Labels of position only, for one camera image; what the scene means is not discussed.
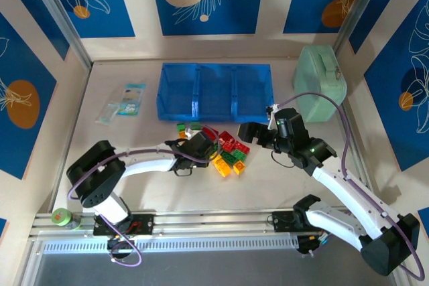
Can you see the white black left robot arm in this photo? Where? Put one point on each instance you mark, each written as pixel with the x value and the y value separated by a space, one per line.
pixel 147 165

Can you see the blue plastic bin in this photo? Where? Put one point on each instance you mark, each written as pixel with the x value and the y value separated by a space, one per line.
pixel 216 91
pixel 253 91
pixel 177 91

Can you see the mint green zip case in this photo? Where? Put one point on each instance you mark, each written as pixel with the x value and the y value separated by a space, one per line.
pixel 318 75

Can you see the aluminium corner post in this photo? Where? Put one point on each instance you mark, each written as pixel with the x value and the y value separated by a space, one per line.
pixel 362 8
pixel 56 8

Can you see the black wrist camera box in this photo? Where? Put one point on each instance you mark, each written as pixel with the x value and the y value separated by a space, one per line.
pixel 199 143
pixel 290 122

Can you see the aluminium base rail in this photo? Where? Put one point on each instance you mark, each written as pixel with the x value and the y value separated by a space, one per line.
pixel 207 222

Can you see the aluminium side rail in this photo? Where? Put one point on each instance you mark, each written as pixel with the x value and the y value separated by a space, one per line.
pixel 358 155

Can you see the green lidded jar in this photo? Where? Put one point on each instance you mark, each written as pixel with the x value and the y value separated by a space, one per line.
pixel 63 217

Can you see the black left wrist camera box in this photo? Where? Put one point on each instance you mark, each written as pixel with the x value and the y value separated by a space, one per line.
pixel 199 143

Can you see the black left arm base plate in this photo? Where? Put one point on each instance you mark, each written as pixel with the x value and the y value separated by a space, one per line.
pixel 147 224

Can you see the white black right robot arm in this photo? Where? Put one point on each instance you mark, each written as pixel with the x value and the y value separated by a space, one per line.
pixel 338 185

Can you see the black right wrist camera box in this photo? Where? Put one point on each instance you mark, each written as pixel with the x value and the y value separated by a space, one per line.
pixel 290 122

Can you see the clear plastic packet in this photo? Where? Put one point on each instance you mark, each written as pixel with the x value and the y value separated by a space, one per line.
pixel 107 114
pixel 131 98

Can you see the red lego brick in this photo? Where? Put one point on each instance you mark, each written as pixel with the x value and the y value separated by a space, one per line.
pixel 228 137
pixel 242 147
pixel 210 133
pixel 230 147

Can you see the orange lego brick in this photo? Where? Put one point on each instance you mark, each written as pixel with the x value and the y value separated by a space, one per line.
pixel 239 167

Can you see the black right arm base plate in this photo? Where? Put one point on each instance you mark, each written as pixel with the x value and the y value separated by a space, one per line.
pixel 279 222

